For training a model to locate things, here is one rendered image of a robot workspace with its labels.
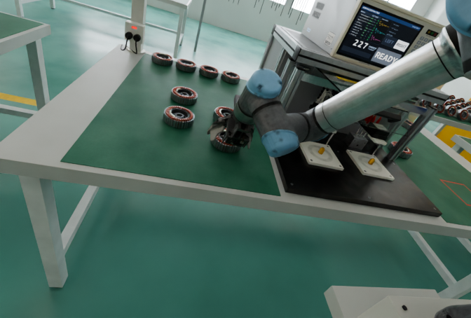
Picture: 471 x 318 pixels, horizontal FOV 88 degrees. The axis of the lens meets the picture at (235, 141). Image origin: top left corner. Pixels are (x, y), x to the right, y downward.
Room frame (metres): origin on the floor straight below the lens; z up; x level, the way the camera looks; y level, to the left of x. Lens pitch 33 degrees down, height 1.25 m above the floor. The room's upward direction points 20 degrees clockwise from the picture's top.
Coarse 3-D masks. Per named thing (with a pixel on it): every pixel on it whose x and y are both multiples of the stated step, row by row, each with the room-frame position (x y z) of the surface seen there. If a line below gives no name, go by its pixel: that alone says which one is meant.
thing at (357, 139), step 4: (352, 132) 1.08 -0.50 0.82; (348, 136) 1.07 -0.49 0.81; (352, 136) 1.05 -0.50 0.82; (356, 136) 1.05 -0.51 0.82; (360, 136) 1.07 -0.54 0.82; (344, 140) 1.07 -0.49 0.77; (348, 140) 1.05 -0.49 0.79; (352, 140) 1.03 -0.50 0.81; (356, 140) 1.03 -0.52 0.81; (360, 140) 1.04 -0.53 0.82; (364, 140) 1.04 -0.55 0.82; (348, 144) 1.04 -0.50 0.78; (352, 144) 1.03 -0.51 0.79; (356, 144) 1.04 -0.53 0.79; (360, 144) 1.04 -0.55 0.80; (364, 144) 1.05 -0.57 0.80; (360, 148) 1.05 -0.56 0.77
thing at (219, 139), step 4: (224, 132) 0.76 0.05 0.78; (220, 136) 0.74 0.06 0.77; (216, 140) 0.68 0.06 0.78; (220, 140) 0.69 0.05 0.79; (216, 144) 0.69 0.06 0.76; (220, 144) 0.68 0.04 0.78; (224, 144) 0.68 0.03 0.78; (228, 144) 0.68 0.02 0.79; (220, 148) 0.68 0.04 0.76; (224, 148) 0.67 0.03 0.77; (228, 148) 0.68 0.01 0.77; (232, 148) 0.68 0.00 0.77; (236, 148) 0.70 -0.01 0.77; (228, 152) 0.68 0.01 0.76; (232, 152) 0.69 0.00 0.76
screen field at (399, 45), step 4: (388, 36) 1.00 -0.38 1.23; (384, 40) 1.00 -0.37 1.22; (388, 40) 1.01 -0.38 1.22; (392, 40) 1.01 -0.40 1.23; (396, 40) 1.01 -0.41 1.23; (384, 44) 1.00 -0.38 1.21; (388, 44) 1.01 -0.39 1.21; (392, 44) 1.01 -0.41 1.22; (396, 44) 1.02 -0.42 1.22; (400, 44) 1.02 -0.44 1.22; (404, 44) 1.02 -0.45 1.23; (408, 44) 1.03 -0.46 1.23; (396, 48) 1.02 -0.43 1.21; (400, 48) 1.02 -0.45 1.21; (404, 48) 1.03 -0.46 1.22
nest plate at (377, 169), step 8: (352, 152) 0.97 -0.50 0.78; (360, 160) 0.92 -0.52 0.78; (368, 160) 0.94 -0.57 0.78; (376, 160) 0.97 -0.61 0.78; (360, 168) 0.86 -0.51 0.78; (368, 168) 0.88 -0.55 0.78; (376, 168) 0.90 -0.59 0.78; (384, 168) 0.93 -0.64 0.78; (376, 176) 0.85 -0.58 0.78; (384, 176) 0.86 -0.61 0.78
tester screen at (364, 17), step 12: (360, 12) 0.97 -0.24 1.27; (372, 12) 0.98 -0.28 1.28; (360, 24) 0.97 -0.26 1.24; (372, 24) 0.98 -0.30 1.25; (384, 24) 0.99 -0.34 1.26; (396, 24) 1.00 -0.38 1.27; (408, 24) 1.01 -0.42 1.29; (348, 36) 0.97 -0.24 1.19; (360, 36) 0.98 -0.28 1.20; (372, 36) 0.99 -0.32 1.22; (384, 36) 1.00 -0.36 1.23; (396, 36) 1.01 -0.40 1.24; (408, 36) 1.02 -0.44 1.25; (360, 48) 0.98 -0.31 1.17; (372, 48) 1.00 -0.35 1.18; (384, 48) 1.01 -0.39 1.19
